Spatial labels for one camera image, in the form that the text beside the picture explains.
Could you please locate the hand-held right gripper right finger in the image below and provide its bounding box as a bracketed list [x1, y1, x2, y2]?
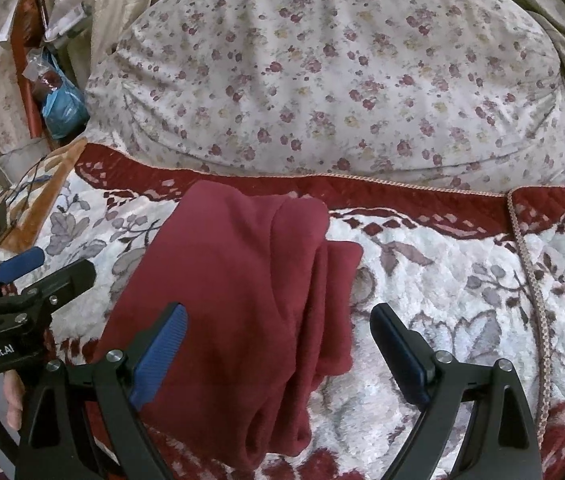
[369, 303, 546, 480]

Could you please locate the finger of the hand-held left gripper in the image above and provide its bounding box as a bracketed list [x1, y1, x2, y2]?
[21, 258, 97, 312]
[0, 246, 46, 295]

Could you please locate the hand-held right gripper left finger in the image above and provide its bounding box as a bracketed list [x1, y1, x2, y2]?
[15, 302, 190, 480]

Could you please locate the dark red knit garment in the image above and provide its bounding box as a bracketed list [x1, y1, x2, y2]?
[96, 180, 364, 472]

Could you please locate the red and white printed blanket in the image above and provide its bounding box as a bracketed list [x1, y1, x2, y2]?
[0, 142, 565, 480]

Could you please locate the blue plastic bag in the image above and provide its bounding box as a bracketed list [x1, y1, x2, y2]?
[41, 49, 91, 142]

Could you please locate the clear bag with dark contents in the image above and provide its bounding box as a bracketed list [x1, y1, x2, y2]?
[22, 49, 66, 107]

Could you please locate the red-brown wooden cabinet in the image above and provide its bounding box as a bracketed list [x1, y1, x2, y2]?
[11, 0, 60, 138]

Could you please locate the floral white pillow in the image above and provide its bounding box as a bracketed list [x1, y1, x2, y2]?
[84, 0, 565, 197]

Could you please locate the black cable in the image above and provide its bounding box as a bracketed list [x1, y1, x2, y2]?
[5, 152, 66, 213]

